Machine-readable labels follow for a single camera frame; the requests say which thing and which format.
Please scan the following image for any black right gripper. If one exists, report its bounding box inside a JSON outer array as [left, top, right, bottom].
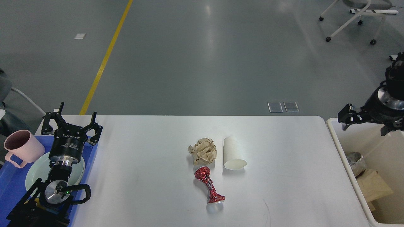
[[338, 87, 404, 136]]

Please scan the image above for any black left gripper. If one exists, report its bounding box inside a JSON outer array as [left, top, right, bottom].
[[41, 102, 103, 164]]

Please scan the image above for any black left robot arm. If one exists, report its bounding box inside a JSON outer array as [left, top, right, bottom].
[[6, 102, 103, 227]]

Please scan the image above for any crushed red can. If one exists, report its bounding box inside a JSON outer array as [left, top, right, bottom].
[[194, 166, 226, 204]]

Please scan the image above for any floor outlet cover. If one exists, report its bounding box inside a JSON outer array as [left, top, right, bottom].
[[267, 102, 284, 113], [283, 102, 300, 113]]

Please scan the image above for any left floor outlet cover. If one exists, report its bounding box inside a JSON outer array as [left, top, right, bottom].
[[267, 102, 284, 113]]

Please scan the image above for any white plastic bin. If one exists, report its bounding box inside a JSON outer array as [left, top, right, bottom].
[[326, 118, 404, 227]]

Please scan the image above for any aluminium foil tray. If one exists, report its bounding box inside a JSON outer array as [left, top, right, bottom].
[[346, 152, 368, 178]]

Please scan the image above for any white office chair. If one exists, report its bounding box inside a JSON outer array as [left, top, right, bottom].
[[325, 0, 393, 45]]

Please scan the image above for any right floor outlet cover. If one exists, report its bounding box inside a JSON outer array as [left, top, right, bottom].
[[283, 102, 300, 113]]

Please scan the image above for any white paper cup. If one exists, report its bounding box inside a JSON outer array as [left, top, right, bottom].
[[223, 137, 248, 171]]

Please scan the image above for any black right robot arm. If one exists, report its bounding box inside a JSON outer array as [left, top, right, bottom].
[[338, 53, 404, 136]]

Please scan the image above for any light green plate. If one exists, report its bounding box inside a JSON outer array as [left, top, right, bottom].
[[25, 153, 85, 191]]

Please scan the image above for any brown paper ball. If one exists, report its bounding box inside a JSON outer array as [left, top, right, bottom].
[[188, 138, 217, 166]]

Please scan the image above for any pink mug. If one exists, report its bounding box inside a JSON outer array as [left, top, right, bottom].
[[4, 130, 45, 168]]

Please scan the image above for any person in jeans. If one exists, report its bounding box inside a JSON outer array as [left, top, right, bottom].
[[0, 69, 16, 137]]

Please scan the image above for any grey chair frame left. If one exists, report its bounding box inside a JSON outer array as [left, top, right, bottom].
[[11, 87, 46, 116]]

